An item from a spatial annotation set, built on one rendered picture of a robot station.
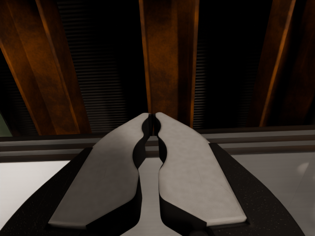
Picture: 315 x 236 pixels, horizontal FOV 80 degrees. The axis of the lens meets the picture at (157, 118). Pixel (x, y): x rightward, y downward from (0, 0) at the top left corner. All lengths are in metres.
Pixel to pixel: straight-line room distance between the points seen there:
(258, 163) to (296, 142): 0.05
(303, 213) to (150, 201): 0.22
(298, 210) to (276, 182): 0.07
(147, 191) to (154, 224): 0.07
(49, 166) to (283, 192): 0.30
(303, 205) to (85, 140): 0.31
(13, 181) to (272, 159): 0.32
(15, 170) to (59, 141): 0.06
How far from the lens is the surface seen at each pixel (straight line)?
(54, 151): 0.27
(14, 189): 0.33
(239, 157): 0.24
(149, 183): 0.26
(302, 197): 0.34
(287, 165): 0.28
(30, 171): 0.29
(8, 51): 0.38
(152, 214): 0.31
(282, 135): 0.28
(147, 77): 0.31
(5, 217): 0.39
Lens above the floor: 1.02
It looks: 60 degrees down
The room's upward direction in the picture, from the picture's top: 180 degrees counter-clockwise
